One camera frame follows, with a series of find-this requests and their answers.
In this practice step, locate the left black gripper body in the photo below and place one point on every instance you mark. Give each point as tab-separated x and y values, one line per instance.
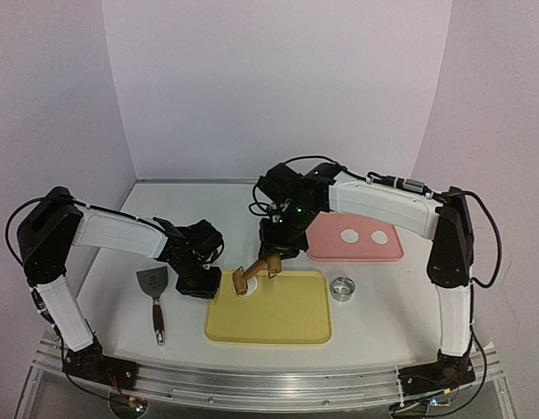
199	285

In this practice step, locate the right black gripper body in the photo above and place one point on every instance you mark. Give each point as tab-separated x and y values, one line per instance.
278	250

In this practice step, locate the wooden double-ended rolling pin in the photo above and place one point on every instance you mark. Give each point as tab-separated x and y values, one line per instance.
245	281

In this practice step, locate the white dough lump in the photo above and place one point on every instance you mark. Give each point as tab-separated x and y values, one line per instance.
251	286

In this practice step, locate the yellow plastic tray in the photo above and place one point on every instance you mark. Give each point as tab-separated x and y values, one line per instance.
292	309

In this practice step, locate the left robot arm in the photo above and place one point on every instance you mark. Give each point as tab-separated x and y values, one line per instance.
92	270

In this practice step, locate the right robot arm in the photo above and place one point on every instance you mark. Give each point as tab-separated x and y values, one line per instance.
438	222

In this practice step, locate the round dumpling wrapper left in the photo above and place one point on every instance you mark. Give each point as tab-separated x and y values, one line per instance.
349	236

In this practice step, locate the round dumpling wrapper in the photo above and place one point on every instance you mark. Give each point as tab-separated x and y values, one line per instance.
349	236
379	237

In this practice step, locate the round dumpling wrapper right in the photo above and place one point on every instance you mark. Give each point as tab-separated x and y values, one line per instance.
379	237

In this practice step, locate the pink plastic tray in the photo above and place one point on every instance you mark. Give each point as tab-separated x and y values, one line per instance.
326	245

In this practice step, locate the metal scraper with wooden handle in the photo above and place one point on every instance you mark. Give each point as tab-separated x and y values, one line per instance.
153	282

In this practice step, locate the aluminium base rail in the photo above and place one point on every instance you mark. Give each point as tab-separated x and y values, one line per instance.
139	388

